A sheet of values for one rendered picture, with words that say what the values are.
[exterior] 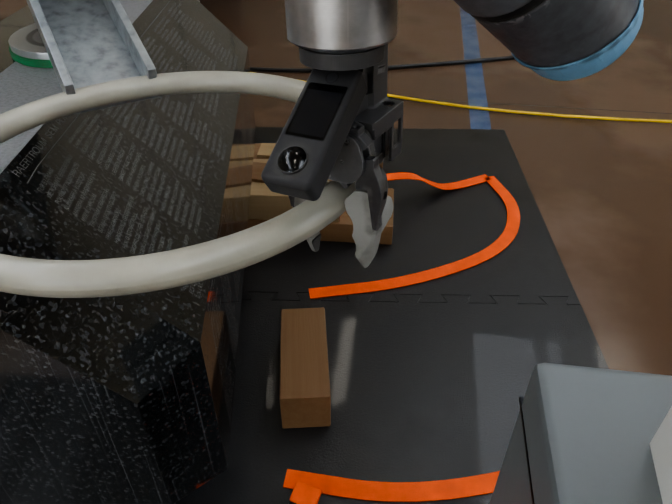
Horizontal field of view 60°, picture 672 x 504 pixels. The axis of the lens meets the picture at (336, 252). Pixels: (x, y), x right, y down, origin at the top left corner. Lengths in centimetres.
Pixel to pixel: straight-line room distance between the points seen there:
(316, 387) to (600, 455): 98
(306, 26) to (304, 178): 11
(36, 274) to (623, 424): 48
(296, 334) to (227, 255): 107
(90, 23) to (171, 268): 65
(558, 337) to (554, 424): 129
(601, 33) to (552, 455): 31
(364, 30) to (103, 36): 62
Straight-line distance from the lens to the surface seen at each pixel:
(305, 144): 46
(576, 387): 55
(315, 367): 146
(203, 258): 47
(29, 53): 123
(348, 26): 46
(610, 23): 47
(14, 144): 96
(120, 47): 100
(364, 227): 54
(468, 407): 157
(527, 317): 183
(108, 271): 48
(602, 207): 243
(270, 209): 197
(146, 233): 96
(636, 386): 57
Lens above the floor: 125
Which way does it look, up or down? 39 degrees down
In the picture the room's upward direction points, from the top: straight up
